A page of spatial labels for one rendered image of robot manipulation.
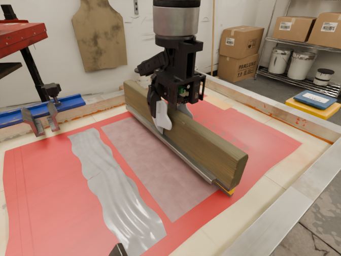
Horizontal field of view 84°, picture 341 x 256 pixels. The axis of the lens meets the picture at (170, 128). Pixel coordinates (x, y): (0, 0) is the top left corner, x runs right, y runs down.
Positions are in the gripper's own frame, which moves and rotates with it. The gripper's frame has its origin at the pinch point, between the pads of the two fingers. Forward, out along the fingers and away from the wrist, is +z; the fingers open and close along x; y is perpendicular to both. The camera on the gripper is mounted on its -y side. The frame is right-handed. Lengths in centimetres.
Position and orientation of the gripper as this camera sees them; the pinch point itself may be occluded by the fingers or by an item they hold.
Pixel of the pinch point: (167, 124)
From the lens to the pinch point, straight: 45.7
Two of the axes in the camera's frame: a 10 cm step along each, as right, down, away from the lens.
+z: -0.2, 8.1, 5.9
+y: 6.0, 4.8, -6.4
